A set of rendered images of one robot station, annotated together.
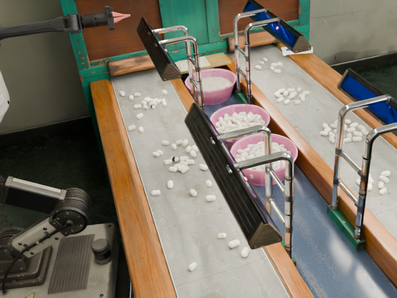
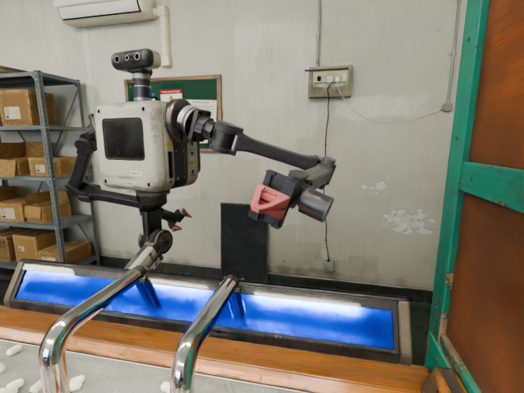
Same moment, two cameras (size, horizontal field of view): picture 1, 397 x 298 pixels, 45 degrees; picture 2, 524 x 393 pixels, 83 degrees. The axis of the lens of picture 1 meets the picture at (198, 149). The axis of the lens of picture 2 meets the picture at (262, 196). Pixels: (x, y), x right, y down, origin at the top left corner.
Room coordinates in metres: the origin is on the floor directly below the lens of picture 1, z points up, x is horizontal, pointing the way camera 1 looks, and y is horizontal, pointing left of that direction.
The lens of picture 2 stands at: (2.31, -0.20, 1.31)
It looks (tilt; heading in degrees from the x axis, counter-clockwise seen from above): 11 degrees down; 114
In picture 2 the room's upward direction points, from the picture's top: straight up
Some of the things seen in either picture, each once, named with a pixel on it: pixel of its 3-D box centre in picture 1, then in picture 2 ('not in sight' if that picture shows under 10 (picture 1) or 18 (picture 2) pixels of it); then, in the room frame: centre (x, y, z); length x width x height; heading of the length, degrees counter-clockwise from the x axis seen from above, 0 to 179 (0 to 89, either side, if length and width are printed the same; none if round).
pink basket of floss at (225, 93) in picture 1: (211, 87); not in sight; (2.26, -0.11, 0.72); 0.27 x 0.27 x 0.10
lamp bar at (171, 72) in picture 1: (155, 45); (189, 297); (2.04, 0.13, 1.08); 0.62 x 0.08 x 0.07; 12
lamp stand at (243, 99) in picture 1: (258, 61); not in sight; (2.13, -0.34, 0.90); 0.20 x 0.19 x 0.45; 12
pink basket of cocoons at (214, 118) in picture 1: (240, 128); not in sight; (1.83, -0.20, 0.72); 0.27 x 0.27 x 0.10
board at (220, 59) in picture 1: (199, 63); not in sight; (2.48, -0.06, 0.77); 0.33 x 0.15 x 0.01; 102
